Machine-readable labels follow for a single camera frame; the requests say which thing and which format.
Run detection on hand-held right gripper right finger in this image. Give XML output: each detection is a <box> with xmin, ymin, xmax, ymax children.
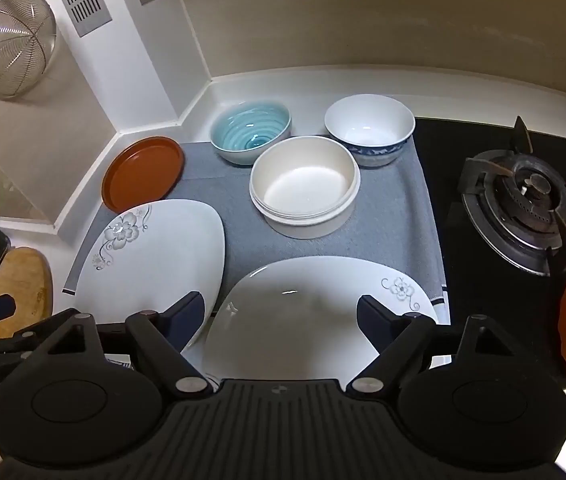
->
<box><xmin>347</xmin><ymin>294</ymin><xmax>549</xmax><ymax>395</ymax></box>

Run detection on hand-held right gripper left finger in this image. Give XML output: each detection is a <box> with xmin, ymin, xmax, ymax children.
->
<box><xmin>15</xmin><ymin>291</ymin><xmax>216</xmax><ymax>394</ymax></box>

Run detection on white floral square plate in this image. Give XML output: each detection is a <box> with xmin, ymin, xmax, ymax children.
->
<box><xmin>64</xmin><ymin>199</ymin><xmax>226</xmax><ymax>348</ymax></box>
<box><xmin>202</xmin><ymin>256</ymin><xmax>439</xmax><ymax>382</ymax></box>

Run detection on cream plastic bowl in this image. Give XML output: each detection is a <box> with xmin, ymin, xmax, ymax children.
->
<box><xmin>249</xmin><ymin>136</ymin><xmax>361</xmax><ymax>239</ymax></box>

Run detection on orange round plate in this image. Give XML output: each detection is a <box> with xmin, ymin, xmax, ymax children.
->
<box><xmin>101</xmin><ymin>136</ymin><xmax>185</xmax><ymax>213</ymax></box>

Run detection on light blue swirl bowl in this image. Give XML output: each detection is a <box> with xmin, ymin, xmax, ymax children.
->
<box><xmin>209</xmin><ymin>100</ymin><xmax>292</xmax><ymax>166</ymax></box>

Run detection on wooden cutting board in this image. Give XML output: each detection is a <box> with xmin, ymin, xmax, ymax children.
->
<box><xmin>0</xmin><ymin>246</ymin><xmax>54</xmax><ymax>341</ymax></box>

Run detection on grey cloth mat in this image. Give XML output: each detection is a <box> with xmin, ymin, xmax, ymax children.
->
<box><xmin>63</xmin><ymin>135</ymin><xmax>451</xmax><ymax>367</ymax></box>

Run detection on black glass cooktop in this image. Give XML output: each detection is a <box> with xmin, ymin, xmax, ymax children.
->
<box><xmin>413</xmin><ymin>117</ymin><xmax>566</xmax><ymax>391</ymax></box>

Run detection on white bowl blue pattern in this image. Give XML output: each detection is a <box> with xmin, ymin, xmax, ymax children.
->
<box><xmin>324</xmin><ymin>94</ymin><xmax>416</xmax><ymax>169</ymax></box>

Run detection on gas stove burner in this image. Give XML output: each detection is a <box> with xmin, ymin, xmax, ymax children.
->
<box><xmin>457</xmin><ymin>116</ymin><xmax>566</xmax><ymax>277</ymax></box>

